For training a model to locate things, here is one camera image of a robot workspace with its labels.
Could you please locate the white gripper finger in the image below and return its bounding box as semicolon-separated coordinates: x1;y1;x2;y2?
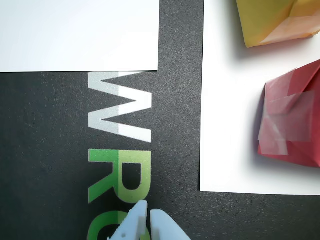
149;209;194;240
109;199;151;240

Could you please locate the yellow paper box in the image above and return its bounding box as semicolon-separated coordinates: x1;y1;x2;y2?
235;0;320;48

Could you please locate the pink-red paper box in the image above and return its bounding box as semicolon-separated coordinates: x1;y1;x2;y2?
257;59;320;167

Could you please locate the black mat with WROB print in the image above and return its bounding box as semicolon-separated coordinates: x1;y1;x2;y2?
0;0;320;240

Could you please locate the white paper sheet marked HOME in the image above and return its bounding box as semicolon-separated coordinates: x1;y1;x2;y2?
199;0;320;196

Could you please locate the white paper sheet marked 1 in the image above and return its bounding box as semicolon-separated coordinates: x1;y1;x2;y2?
0;0;160;74

